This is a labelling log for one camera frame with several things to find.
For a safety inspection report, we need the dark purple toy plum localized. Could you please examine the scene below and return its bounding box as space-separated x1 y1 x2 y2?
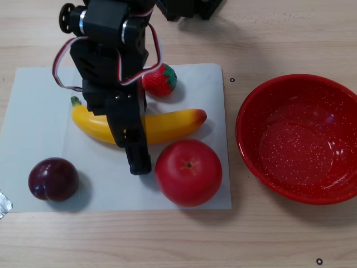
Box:
27 157 80 203

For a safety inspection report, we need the red toy strawberry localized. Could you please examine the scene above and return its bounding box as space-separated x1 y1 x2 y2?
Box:
141 63 178 97

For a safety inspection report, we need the red speckled enamel bowl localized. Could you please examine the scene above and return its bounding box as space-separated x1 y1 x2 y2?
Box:
235 74 357 205

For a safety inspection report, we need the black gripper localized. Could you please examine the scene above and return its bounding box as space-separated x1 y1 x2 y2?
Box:
81 79 152 176

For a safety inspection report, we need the white paper sheet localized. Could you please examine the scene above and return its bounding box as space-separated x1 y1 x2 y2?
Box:
0 63 233 214

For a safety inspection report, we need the red toy apple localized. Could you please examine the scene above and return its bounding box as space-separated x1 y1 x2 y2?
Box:
155 138 223 208

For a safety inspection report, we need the yellow toy banana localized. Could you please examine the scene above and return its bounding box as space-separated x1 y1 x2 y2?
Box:
70 96 208 146

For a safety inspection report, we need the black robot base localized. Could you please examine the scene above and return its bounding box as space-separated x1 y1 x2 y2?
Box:
155 0 224 22

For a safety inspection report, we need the grey tape piece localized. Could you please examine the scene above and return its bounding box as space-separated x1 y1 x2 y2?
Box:
0 189 13 220

